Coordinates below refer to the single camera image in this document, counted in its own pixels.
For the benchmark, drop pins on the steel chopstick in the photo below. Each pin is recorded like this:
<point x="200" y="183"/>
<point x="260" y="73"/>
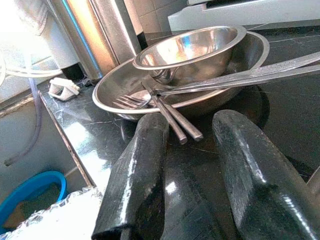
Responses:
<point x="275" y="76"/>
<point x="275" y="66"/>

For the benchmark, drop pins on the large steel bowl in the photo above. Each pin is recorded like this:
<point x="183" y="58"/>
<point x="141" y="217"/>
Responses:
<point x="120" y="80"/>

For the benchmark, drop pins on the small steel bowl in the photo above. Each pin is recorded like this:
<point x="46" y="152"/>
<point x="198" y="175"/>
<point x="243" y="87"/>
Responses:
<point x="190" y="50"/>

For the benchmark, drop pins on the small white plastic clip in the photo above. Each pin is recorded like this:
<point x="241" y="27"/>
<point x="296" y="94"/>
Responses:
<point x="62" y="92"/>

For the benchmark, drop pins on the clear bubble wrap sheet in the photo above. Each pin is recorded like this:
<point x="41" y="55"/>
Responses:
<point x="62" y="220"/>

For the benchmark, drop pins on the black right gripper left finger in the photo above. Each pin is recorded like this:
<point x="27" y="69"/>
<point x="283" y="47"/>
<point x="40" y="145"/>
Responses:
<point x="135" y="175"/>

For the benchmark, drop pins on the steel fork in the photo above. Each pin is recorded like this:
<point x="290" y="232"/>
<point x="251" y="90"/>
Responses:
<point x="195" y="132"/>
<point x="180" y="133"/>

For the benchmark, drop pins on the blue plastic bowl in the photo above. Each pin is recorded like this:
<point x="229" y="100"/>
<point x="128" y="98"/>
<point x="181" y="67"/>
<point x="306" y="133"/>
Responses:
<point x="30" y="182"/>

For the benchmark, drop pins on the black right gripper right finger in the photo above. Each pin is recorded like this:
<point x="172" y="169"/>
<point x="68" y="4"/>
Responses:
<point x="250" y="175"/>

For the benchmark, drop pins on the stainless steel sink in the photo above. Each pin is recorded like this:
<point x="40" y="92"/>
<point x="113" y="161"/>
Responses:
<point x="20" y="130"/>

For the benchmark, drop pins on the white hanging cloth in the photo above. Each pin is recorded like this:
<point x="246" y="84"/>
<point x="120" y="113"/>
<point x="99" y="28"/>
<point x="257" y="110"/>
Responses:
<point x="50" y="40"/>

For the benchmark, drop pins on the white washing machine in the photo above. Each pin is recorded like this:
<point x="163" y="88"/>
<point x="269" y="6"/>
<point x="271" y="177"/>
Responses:
<point x="237" y="17"/>

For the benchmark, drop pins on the tall stainless steel canister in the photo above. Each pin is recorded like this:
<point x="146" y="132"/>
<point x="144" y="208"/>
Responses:
<point x="100" y="32"/>

